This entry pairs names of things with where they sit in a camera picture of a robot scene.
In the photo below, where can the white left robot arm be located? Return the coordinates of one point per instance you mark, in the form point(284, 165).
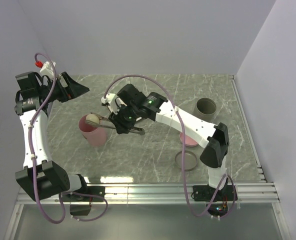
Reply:
point(40, 174)

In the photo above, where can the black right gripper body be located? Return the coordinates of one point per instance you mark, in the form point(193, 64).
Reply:
point(125, 118)

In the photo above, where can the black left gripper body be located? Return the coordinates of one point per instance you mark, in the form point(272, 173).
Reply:
point(59, 93)

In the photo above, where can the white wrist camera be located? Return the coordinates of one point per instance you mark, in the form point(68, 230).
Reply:
point(46, 68)
point(111, 101)

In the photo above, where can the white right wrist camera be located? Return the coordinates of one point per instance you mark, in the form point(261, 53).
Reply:
point(111, 101)

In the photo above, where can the grey metal cup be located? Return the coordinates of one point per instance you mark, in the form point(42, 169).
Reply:
point(205, 109)

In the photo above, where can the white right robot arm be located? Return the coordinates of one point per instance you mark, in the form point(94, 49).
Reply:
point(129, 104)

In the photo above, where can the metal tongs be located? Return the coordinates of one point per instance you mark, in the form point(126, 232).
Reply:
point(107, 124)

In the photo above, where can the pink cup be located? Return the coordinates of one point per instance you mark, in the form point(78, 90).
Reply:
point(95, 136)

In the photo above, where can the aluminium rail frame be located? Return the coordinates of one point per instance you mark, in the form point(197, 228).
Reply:
point(143, 186)

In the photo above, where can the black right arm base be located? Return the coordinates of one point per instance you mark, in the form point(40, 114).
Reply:
point(223, 201)

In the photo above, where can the white egg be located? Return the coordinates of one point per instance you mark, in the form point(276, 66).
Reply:
point(92, 119)

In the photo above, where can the white square plate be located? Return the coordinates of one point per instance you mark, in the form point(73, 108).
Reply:
point(124, 111)

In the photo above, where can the grey lid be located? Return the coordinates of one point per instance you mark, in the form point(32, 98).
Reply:
point(190, 160)

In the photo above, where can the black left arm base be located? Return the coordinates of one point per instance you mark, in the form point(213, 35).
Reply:
point(80, 203)

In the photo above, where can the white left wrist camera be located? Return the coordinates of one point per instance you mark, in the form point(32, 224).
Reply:
point(46, 68)

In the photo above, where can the pink lid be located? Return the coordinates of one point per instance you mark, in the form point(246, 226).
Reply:
point(189, 142)

